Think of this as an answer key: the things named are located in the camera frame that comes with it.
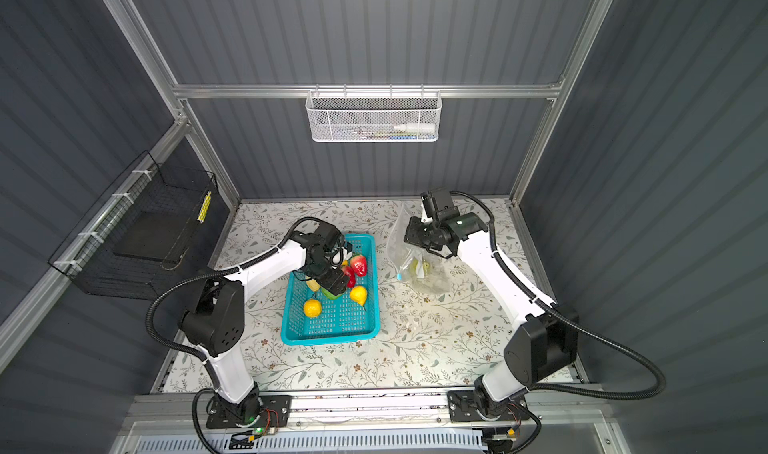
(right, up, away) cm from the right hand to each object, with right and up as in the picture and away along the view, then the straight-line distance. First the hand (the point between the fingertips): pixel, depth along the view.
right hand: (411, 236), depth 81 cm
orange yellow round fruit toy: (-29, -21, +6) cm, 36 cm away
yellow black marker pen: (-58, +8, +2) cm, 58 cm away
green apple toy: (-23, -16, +2) cm, 28 cm away
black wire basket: (-69, -3, -19) cm, 72 cm away
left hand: (-24, -14, +11) cm, 30 cm away
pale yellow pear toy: (-29, -16, +10) cm, 35 cm away
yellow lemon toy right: (-15, -18, +9) cm, 25 cm away
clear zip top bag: (+2, -9, +4) cm, 10 cm away
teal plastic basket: (-30, -25, +8) cm, 40 cm away
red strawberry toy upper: (-16, -10, +16) cm, 25 cm away
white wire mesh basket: (-13, +49, +43) cm, 67 cm away
